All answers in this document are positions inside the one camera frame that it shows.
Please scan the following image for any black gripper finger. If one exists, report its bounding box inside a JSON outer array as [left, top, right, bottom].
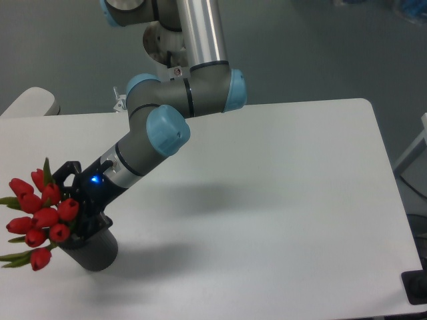
[[72, 211, 113, 241], [52, 161, 81, 201]]

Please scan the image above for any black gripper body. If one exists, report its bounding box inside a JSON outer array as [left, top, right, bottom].
[[72, 159, 127, 217]]

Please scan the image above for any red tulip bouquet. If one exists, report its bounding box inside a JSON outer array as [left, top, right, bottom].
[[1, 159, 80, 271]]

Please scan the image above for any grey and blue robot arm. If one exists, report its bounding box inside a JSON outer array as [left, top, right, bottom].
[[54, 1, 247, 241]]

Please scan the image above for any dark grey ribbed vase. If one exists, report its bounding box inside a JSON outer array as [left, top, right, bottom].
[[59, 229, 118, 271]]

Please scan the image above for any white chair armrest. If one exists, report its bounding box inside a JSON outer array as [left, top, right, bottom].
[[1, 87, 61, 119]]

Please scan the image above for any black device at table edge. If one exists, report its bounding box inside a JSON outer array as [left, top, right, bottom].
[[401, 270, 426, 305]]

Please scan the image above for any white furniture frame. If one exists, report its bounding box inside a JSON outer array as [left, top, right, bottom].
[[392, 113, 426, 177]]

